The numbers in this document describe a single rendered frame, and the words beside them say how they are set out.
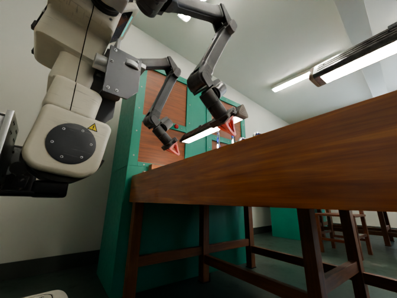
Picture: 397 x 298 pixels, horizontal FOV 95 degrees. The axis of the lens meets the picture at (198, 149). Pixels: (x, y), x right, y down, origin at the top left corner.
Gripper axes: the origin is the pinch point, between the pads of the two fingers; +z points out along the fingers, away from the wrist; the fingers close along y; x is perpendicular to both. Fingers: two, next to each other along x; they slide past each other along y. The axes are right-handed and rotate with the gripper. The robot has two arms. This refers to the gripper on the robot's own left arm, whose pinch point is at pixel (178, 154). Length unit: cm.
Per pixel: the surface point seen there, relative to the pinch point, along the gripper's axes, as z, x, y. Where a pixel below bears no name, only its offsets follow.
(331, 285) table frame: 88, 10, -47
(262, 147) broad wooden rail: -1, 17, -64
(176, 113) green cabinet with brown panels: -16, -55, 47
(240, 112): 1.6, -27.4, -32.5
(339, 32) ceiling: 43, -316, -42
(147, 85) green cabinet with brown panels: -50, -49, 47
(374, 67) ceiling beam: 128, -350, -59
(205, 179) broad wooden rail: 3.2, 22.2, -41.1
